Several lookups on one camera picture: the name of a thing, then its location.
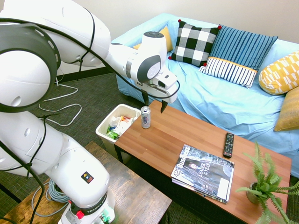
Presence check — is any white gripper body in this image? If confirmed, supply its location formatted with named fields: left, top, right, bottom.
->
left=139, top=80, right=178, bottom=104

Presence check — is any silver drink can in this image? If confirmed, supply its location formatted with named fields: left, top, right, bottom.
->
left=140, top=106, right=151, bottom=130

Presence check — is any white crumpled paper trash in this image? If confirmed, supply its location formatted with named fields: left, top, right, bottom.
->
left=109, top=115, right=139, bottom=136

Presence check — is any green wrapper trash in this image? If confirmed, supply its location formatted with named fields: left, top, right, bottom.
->
left=106, top=126, right=120, bottom=140

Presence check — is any white plastic trash bin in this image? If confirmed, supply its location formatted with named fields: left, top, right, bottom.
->
left=95, top=104, right=142, bottom=164

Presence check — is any wooden coffee table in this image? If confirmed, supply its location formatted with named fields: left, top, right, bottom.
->
left=114, top=100, right=293, bottom=224

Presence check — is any light blue covered sofa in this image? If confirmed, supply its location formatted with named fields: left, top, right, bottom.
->
left=111, top=12, right=299, bottom=179

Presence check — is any black white checkered cushion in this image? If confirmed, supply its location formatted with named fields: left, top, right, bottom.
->
left=168, top=19, right=222, bottom=68

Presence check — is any plain yellow cushion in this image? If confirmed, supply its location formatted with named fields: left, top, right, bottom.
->
left=133, top=25, right=174, bottom=53

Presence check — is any black remote control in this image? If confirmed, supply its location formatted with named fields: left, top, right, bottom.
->
left=222, top=132, right=235, bottom=159

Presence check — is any stack of magazines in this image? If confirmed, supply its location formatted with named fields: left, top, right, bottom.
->
left=171, top=144, right=235, bottom=203

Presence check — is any blue striped cushion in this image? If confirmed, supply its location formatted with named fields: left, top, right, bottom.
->
left=198, top=24, right=279, bottom=90

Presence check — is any dark rustic wooden stand table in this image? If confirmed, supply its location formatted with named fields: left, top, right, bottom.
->
left=0, top=141, right=173, bottom=224

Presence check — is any yellow white patterned cushion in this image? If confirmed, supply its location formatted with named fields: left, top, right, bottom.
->
left=258, top=49, right=299, bottom=96

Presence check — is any mustard knitted cushion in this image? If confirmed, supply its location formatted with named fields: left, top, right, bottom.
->
left=273, top=86, right=299, bottom=132

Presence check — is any green fern plant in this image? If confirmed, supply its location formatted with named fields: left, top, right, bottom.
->
left=235, top=140, right=299, bottom=224

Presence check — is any grey plant pot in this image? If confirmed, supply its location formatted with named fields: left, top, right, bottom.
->
left=245, top=182, right=261, bottom=205

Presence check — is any black stand leg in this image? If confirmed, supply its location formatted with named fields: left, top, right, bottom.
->
left=0, top=182, right=22, bottom=204

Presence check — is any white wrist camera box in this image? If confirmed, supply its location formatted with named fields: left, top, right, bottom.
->
left=151, top=70, right=178, bottom=90

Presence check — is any white floor cable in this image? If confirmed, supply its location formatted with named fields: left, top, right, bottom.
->
left=38, top=76, right=83, bottom=127

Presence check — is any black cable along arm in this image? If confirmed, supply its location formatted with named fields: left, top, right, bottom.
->
left=0, top=7, right=181, bottom=224

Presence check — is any grey coiled cable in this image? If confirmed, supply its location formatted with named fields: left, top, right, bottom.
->
left=31, top=180, right=71, bottom=218

